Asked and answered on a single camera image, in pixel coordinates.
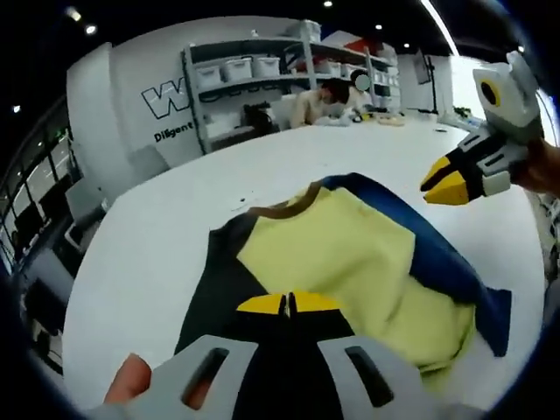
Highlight row of white storage bins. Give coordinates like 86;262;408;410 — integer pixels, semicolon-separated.
192;19;400;88

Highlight person's right hand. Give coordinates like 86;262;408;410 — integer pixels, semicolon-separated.
511;140;560;196

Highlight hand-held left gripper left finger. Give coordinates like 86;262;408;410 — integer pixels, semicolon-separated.
143;291;288;420

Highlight black equipment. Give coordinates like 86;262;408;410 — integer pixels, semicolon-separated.
242;102;281;132

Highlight person's left hand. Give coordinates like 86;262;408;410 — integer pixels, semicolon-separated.
103;353;153;406

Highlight yellow garment blue black sleeves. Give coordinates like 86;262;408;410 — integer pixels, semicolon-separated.
173;171;513;377

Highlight ceiling light strip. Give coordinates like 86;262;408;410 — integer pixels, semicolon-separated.
421;0;459;56

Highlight grey office chair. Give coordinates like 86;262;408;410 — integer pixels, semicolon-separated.
64;178;110;251

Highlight black tripod stand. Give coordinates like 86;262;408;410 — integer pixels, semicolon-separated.
418;47;441;116

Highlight small mounted screen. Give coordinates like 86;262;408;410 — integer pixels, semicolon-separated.
416;50;432;85

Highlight light grey panel chair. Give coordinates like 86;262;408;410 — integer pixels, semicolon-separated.
130;146;170;176

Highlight grey metal shelving rack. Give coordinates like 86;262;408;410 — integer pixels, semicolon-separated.
181;37;402;154

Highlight group of ceiling spotlights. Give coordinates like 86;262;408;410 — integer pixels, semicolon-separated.
11;0;413;114

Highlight cream coloured object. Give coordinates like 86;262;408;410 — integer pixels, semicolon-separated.
360;111;406;129

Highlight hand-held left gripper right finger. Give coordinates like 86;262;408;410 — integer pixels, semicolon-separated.
288;289;438;420

